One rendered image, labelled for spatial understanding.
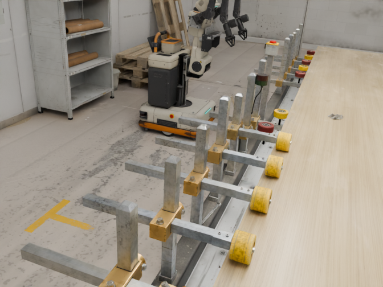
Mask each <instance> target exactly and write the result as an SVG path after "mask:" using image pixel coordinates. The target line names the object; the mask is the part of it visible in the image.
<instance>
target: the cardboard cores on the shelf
mask: <svg viewBox="0 0 383 287"><path fill-rule="evenodd" d="M65 25H66V34H71V33H76V32H81V31H87V30H93V29H97V28H102V27H103V26H104V23H103V22H102V21H99V20H98V19H94V20H90V19H82V18H80V19H71V20H65ZM98 56H99V55H98V53H97V52H92V53H90V54H89V53H88V52H87V50H83V51H79V52H74V53H71V54H68V67H72V66H75V65H78V64H80V63H84V62H87V61H89V60H92V59H96V58H98Z"/></svg>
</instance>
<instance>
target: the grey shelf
mask: <svg viewBox="0 0 383 287"><path fill-rule="evenodd" d="M25 3H26V13H27V21H28V31H29V36H30V46H31V54H32V64H33V69H34V79H35V87H36V97H37V102H38V113H43V111H42V110H41V108H40V107H42V108H48V109H53V110H58V111H61V112H66V113H68V120H73V117H72V110H73V109H75V108H77V107H79V106H81V105H82V104H85V103H87V102H90V101H92V100H94V99H96V98H98V97H100V96H102V95H104V94H106V93H108V92H111V96H110V98H111V99H113V98H115V97H114V91H113V52H112V13H111V0H83V2H82V0H25ZM108 8H109V17H108ZM80 18H82V19H90V20H94V19H98V20H99V21H102V22H103V23H104V26H103V27H102V28H97V29H93V30H87V31H81V32H76V33H71V34H66V25H65V21H67V20H71V19H80ZM59 21H60V22H59ZM84 38H85V41H84ZM109 44H110V52H109ZM83 50H87V52H88V53H89V54H90V53H92V52H97V53H98V55H99V56H98V58H96V59H92V60H89V61H86V62H84V63H80V64H78V65H75V66H72V67H68V54H71V53H74V52H79V51H83ZM110 62H111V70H110ZM63 66H64V69H63Z"/></svg>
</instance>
